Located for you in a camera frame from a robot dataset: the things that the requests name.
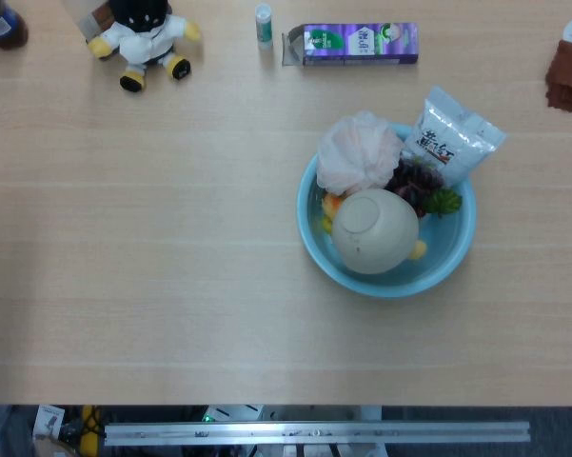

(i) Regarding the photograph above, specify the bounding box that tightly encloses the light blue plastic basin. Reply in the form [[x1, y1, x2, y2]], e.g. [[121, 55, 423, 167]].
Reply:
[[296, 122, 478, 300]]

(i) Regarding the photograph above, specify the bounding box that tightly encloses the black-headed plush doll white coat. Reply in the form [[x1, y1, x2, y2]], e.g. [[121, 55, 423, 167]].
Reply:
[[86, 0, 203, 91]]

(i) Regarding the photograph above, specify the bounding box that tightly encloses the brown folded cloth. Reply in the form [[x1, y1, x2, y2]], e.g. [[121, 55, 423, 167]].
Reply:
[[545, 39, 572, 119]]

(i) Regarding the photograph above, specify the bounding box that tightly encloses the purple toothpaste box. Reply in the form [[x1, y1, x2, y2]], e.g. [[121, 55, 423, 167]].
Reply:
[[281, 22, 420, 68]]

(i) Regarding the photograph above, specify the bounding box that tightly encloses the purple artificial grape bunch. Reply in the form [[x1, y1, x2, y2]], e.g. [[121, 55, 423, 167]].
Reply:
[[385, 156, 464, 219]]

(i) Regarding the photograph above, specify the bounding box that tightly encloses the cola bottle blue label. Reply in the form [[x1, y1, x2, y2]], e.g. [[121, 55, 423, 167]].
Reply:
[[0, 0, 30, 50]]

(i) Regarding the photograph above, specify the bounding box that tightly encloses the white peanut snack bag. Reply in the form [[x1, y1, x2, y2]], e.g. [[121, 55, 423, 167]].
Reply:
[[402, 86, 508, 188]]

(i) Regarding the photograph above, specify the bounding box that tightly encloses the white printed card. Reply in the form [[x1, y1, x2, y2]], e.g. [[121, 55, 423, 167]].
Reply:
[[32, 405, 66, 442]]

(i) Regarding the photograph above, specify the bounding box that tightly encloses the small brown white box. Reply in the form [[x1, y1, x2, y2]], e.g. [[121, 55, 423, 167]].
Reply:
[[77, 0, 120, 61]]

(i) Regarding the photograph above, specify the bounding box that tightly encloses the aluminium profile rail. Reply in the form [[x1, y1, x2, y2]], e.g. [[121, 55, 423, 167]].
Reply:
[[103, 421, 531, 447]]

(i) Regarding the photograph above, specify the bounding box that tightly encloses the yellow black post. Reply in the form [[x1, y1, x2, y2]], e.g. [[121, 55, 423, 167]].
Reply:
[[79, 404, 101, 457]]

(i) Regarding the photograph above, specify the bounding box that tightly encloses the beige ceramic bowl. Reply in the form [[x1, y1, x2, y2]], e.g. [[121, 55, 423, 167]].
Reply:
[[331, 188, 421, 275]]

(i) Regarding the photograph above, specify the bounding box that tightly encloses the white green glue stick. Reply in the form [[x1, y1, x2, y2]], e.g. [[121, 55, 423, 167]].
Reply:
[[254, 2, 275, 50]]

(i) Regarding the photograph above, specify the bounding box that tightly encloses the orange plush chick toy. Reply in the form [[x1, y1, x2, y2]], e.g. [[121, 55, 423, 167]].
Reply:
[[321, 191, 428, 261]]

